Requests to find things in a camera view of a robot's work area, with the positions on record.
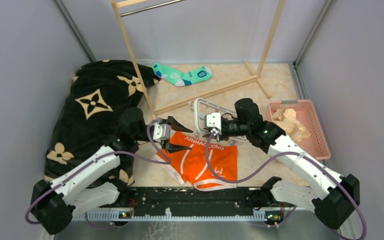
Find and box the white plastic clip hanger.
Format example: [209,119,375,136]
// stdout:
[188,97,237,138]

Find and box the orange underwear white trim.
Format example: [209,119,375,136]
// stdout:
[162,132,238,192]

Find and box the wooden drying rack frame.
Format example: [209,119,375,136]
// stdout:
[110,0,286,119]

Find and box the pink perforated plastic basket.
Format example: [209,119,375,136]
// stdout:
[266,100,331,161]

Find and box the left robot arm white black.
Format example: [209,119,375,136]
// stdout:
[24,107,191,235]

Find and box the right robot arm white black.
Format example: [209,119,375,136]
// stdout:
[205,98,366,230]

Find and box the green patterned sock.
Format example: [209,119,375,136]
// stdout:
[151,62,213,87]

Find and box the beige cloth in basket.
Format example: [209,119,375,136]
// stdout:
[272,108,312,143]

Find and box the black floral blanket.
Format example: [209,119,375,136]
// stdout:
[44,59,161,181]

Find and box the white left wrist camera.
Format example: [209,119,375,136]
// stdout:
[152,123,171,144]

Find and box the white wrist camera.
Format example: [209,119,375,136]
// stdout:
[152,123,171,144]
[204,112,222,134]

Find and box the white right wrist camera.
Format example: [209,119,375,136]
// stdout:
[204,112,222,134]

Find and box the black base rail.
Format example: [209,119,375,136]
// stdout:
[99,186,289,226]

